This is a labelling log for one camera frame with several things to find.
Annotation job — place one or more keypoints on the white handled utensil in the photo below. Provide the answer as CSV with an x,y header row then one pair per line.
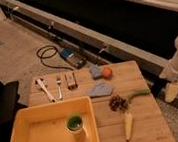
x,y
40,85

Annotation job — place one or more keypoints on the orange ball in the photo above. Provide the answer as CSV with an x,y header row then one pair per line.
x,y
107,73

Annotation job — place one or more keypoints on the green chili pepper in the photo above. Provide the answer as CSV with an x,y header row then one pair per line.
x,y
137,93

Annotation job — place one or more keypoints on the wooden table board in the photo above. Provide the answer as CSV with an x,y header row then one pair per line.
x,y
149,124

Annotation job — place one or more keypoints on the small brown box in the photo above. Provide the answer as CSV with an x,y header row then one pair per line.
x,y
71,81

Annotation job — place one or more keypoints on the blue sponge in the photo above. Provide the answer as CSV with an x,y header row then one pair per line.
x,y
95,72

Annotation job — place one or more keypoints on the yellow plastic tray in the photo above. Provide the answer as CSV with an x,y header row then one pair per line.
x,y
47,123

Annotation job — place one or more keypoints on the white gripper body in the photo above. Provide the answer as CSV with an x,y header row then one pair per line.
x,y
169,73

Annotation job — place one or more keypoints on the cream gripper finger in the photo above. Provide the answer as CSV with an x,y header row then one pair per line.
x,y
171,92

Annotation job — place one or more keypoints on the dark purple grape bunch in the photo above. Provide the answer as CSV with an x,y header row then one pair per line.
x,y
117,103

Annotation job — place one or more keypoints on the yellow corn cob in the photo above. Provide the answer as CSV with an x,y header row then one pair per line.
x,y
128,125

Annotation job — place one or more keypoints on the green and white mug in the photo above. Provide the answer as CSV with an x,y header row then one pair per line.
x,y
75,126

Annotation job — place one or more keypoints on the blue folded cloth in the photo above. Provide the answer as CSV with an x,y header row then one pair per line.
x,y
100,90

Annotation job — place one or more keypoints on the blue and black device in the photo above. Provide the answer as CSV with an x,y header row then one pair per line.
x,y
72,57

